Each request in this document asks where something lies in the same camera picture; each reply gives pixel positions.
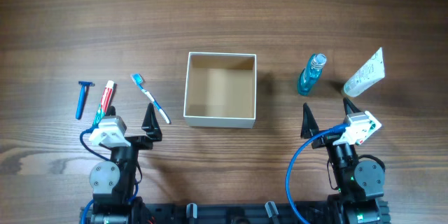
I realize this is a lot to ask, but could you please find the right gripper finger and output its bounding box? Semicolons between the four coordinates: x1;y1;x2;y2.
300;103;319;139
343;97;361;115

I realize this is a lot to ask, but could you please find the red white toothpaste tube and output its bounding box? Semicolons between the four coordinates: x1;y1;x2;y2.
92;80;115;126

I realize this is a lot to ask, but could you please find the green white small box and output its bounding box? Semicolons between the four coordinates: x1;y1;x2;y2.
356;111;382;145

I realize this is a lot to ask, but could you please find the white lotion tube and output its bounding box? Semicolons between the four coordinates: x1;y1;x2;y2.
342;48;385;97

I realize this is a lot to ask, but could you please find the blue white toothbrush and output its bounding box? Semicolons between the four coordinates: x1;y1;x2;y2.
130;73;172;124

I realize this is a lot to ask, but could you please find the blue mouthwash bottle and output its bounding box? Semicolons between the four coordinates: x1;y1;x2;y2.
297;53;327;96

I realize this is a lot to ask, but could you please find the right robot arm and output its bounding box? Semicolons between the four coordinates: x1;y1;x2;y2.
295;98;391;224

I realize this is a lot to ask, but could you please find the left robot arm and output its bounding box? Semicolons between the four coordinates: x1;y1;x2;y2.
80;104;162;223

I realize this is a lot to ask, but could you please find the blue disposable razor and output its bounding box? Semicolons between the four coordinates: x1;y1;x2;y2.
76;80;95;120

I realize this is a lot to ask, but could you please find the white square cardboard box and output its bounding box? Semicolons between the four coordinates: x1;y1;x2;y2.
183;52;257;129

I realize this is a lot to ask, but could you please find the right blue cable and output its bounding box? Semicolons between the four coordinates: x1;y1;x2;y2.
285;122;349;224

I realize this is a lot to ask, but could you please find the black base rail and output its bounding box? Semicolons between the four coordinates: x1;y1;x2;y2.
79;201;390;224

